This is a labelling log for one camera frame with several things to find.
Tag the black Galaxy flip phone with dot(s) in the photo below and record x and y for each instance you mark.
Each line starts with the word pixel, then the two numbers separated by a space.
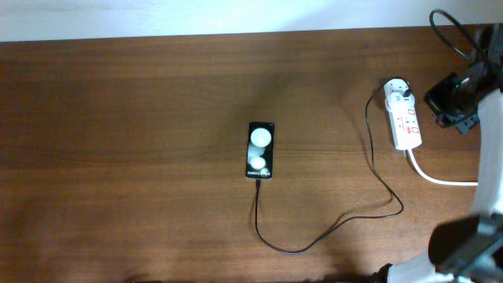
pixel 260 151

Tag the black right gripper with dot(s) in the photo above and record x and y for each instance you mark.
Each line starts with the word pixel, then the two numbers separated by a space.
pixel 433 100

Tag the white charger adapter plug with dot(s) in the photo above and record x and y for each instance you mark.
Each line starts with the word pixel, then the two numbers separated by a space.
pixel 398 99

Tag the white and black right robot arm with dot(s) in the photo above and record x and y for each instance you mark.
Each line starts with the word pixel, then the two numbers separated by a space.
pixel 468 249

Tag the white power strip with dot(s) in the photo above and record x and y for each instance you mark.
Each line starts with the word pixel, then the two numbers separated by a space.
pixel 404 124

